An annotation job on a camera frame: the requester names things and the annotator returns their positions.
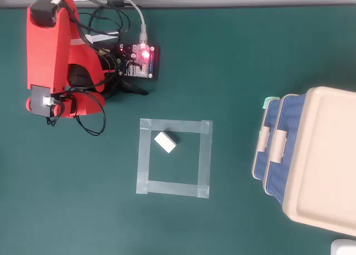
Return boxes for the white translucent plastic strip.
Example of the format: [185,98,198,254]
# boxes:
[70,34,119,46]

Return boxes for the beige plastic drawer cabinet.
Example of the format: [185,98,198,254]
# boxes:
[263,86,356,238]

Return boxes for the blue drawer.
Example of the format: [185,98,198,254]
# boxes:
[251,97,280,181]
[265,93,308,208]

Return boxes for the grey USB cable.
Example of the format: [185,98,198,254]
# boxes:
[69,0,149,46]

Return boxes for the white cube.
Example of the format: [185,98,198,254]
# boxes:
[154,131,179,155]

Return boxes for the clear tape strip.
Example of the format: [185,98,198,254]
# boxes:
[140,118,214,133]
[196,120,214,199]
[136,120,152,195]
[136,179,210,199]

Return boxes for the white object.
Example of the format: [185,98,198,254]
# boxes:
[330,239,356,255]

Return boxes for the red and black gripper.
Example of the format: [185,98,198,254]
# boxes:
[52,92,107,118]

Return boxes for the black controller board, red LED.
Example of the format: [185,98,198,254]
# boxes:
[116,43,161,82]

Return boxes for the black power cable with ferrite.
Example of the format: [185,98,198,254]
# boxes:
[88,0,133,36]

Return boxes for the black gripper motor cable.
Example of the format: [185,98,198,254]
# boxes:
[46,98,107,137]

